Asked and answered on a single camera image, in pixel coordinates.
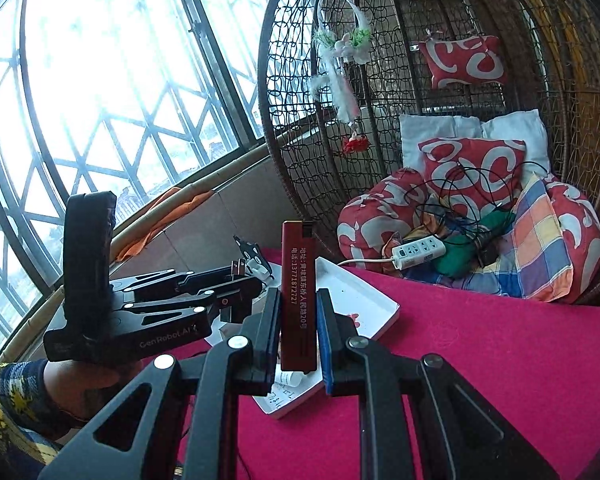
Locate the white pill bottle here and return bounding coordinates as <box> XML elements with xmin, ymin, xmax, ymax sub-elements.
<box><xmin>274</xmin><ymin>365</ymin><xmax>304</xmax><ymax>388</ymax></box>

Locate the dark red bar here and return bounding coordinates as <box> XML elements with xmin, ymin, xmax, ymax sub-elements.
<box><xmin>279</xmin><ymin>220</ymin><xmax>317</xmax><ymax>374</ymax></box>

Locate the black power adapter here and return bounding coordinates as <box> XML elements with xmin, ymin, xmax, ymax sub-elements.
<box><xmin>218</xmin><ymin>259</ymin><xmax>258</xmax><ymax>324</ymax></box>

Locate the person left forearm sleeve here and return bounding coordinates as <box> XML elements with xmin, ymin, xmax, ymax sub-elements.
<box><xmin>0</xmin><ymin>360</ymin><xmax>86</xmax><ymax>479</ymax></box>

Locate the person left hand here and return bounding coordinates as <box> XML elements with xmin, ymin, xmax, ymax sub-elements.
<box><xmin>43</xmin><ymin>361</ymin><xmax>143</xmax><ymax>420</ymax></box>

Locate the orange cloth on sill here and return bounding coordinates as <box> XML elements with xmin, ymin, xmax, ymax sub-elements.
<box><xmin>110</xmin><ymin>184</ymin><xmax>213</xmax><ymax>262</ymax></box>

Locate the white cardboard tray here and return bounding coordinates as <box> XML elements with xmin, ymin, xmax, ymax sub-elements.
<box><xmin>210</xmin><ymin>258</ymin><xmax>402</xmax><ymax>425</ymax></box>

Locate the black cat phone stand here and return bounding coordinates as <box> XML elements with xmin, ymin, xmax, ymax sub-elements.
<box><xmin>233</xmin><ymin>235</ymin><xmax>274</xmax><ymax>284</ymax></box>

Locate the pink tablecloth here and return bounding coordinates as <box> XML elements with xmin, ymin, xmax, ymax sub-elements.
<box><xmin>139</xmin><ymin>246</ymin><xmax>600</xmax><ymax>480</ymax></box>

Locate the white power strip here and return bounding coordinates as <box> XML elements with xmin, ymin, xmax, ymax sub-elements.
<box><xmin>339</xmin><ymin>235</ymin><xmax>446</xmax><ymax>271</ymax></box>

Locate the green cloth bag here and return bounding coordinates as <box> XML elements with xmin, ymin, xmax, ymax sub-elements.
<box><xmin>434</xmin><ymin>208</ymin><xmax>515</xmax><ymax>280</ymax></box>

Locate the plaid checkered cushion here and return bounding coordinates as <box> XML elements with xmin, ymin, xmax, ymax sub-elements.
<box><xmin>404</xmin><ymin>174</ymin><xmax>600</xmax><ymax>304</ymax></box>

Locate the red white round cushion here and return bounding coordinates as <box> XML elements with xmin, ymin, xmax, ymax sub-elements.
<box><xmin>337</xmin><ymin>168</ymin><xmax>438</xmax><ymax>275</ymax></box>

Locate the window with lattice grille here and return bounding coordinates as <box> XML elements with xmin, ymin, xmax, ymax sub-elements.
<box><xmin>0</xmin><ymin>0</ymin><xmax>268</xmax><ymax>350</ymax></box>

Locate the red white square pillow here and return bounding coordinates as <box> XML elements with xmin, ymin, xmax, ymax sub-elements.
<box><xmin>419</xmin><ymin>138</ymin><xmax>527</xmax><ymax>219</ymax></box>

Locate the wicker egg chair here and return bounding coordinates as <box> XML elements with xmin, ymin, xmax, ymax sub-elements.
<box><xmin>258</xmin><ymin>0</ymin><xmax>600</xmax><ymax>304</ymax></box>

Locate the white feather dreamcatcher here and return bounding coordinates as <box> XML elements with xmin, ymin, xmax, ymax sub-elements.
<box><xmin>309</xmin><ymin>0</ymin><xmax>372</xmax><ymax>155</ymax></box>

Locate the small red hanging pillow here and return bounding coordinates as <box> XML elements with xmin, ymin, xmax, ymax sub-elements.
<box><xmin>417</xmin><ymin>35</ymin><xmax>507</xmax><ymax>90</ymax></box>

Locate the black cable tangle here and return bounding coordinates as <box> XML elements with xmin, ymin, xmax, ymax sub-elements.
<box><xmin>402</xmin><ymin>159</ymin><xmax>552</xmax><ymax>266</ymax></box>

